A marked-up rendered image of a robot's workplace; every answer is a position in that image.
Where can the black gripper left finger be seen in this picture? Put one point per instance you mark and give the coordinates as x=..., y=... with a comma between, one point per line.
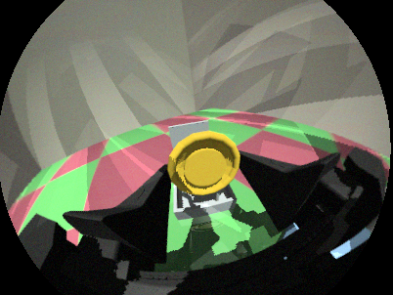
x=140, y=221

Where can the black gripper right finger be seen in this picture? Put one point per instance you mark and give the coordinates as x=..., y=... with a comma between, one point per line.
x=284, y=187

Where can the grey cylinder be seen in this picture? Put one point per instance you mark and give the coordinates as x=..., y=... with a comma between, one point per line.
x=371, y=226

